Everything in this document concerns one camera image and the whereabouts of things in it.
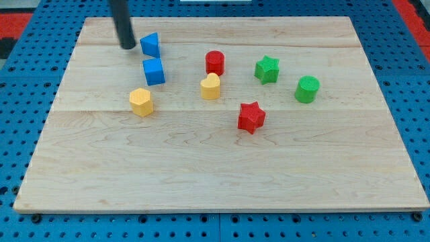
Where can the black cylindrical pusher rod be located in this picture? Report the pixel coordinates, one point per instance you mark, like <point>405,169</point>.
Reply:
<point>122,22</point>

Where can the blue triangle block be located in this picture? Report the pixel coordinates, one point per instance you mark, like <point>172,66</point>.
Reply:
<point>150,45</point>

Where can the blue cube block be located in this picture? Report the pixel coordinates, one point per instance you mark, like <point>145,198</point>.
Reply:
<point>153,71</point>

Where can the yellow hexagon block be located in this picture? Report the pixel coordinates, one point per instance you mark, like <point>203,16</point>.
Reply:
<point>141,102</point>

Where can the red cylinder block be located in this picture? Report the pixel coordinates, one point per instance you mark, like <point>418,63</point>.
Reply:
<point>214,61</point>

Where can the yellow heart block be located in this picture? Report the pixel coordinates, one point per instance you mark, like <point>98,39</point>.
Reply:
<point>210,87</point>

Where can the green star block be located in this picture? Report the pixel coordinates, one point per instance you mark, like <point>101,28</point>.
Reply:
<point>267,70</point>

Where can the red star block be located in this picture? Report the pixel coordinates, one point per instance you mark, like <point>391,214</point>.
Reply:
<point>251,117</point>

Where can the green cylinder block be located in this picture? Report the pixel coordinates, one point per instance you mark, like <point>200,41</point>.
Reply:
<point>307,89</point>

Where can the wooden board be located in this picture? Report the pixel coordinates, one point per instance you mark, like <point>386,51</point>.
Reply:
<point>340,153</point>

